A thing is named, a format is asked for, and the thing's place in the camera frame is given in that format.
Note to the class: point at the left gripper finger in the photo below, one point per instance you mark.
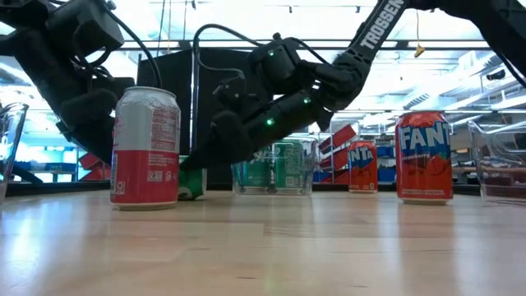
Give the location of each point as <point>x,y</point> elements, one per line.
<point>90,109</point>

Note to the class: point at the black folding partition screen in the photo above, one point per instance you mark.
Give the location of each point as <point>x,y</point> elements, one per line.
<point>222,55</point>

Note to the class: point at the clear plastic bin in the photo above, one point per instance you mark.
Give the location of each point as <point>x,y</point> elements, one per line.
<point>483,193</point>
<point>12,135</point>
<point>236,181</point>

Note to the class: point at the blue storage bins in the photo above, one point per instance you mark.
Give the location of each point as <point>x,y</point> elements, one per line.
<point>324,177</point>

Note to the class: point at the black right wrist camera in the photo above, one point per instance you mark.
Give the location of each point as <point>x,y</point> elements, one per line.
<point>230,92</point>

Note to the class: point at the red storage bin rack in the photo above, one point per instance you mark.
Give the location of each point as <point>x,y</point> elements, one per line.
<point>92,162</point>
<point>337,140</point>

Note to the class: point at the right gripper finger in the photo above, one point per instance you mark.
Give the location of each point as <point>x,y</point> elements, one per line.
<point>230,140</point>

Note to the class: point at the red Fanta strawberry can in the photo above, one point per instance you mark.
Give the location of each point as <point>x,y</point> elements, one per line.
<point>363,172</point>
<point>423,177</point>

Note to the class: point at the red white Spindrift can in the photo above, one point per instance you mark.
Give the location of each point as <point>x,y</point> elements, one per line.
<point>144,177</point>

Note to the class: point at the metal overhead frame beam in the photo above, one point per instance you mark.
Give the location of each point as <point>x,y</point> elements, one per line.
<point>452,44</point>

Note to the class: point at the metal frame post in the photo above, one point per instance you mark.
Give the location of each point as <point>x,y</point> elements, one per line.
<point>331,164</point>
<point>195,115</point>

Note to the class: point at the black ceiling-mounted device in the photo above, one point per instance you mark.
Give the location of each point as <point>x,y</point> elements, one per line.
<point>496,75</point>

